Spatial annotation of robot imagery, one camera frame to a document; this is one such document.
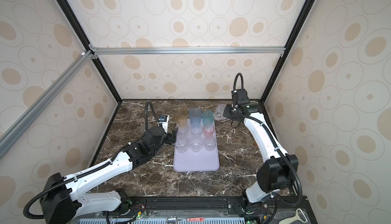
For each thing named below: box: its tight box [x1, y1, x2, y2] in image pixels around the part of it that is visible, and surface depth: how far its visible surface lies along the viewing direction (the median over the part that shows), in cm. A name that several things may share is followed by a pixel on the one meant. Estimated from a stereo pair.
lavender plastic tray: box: [173, 118, 220, 173], surface depth 94 cm
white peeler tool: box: [278, 207, 309, 224], surface depth 71 cm
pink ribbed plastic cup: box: [202, 123, 215, 137], surface depth 99 cm
